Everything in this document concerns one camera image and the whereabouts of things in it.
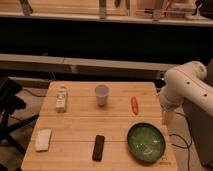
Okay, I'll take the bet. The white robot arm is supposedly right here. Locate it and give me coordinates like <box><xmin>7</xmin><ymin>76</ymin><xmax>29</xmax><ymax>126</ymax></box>
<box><xmin>159</xmin><ymin>61</ymin><xmax>213</xmax><ymax>125</ymax></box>

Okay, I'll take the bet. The black rectangular block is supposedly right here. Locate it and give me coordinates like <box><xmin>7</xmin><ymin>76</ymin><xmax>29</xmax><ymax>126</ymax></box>
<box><xmin>92</xmin><ymin>135</ymin><xmax>105</xmax><ymax>161</ymax></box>

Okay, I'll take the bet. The white small bottle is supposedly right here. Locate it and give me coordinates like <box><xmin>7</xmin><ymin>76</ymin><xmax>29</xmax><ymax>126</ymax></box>
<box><xmin>55</xmin><ymin>84</ymin><xmax>68</xmax><ymax>113</ymax></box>

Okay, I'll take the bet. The white plastic cup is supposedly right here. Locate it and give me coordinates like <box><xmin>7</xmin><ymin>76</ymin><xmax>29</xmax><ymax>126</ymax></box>
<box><xmin>95</xmin><ymin>85</ymin><xmax>109</xmax><ymax>106</ymax></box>

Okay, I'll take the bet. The long wooden bench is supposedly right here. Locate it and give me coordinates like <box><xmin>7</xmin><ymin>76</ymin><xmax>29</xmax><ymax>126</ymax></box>
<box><xmin>0</xmin><ymin>54</ymin><xmax>175</xmax><ymax>79</ymax></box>

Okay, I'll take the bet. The green bowl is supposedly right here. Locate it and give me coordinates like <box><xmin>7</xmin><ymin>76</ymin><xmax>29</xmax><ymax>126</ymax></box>
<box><xmin>127</xmin><ymin>122</ymin><xmax>166</xmax><ymax>163</ymax></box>

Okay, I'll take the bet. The red pepper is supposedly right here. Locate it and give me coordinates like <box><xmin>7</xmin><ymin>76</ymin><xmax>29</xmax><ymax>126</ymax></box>
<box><xmin>131</xmin><ymin>97</ymin><xmax>139</xmax><ymax>115</ymax></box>

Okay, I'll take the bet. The black cable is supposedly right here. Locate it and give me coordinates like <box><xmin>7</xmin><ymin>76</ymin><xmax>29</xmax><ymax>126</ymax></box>
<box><xmin>168</xmin><ymin>111</ymin><xmax>193</xmax><ymax>171</ymax></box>

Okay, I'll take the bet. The black tripod stand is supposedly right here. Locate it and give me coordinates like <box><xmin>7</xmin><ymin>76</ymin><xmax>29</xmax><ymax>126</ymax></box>
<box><xmin>0</xmin><ymin>76</ymin><xmax>39</xmax><ymax>154</ymax></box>

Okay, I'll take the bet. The white sponge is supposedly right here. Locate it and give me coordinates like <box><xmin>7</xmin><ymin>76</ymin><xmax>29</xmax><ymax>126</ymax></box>
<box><xmin>35</xmin><ymin>129</ymin><xmax>52</xmax><ymax>152</ymax></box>

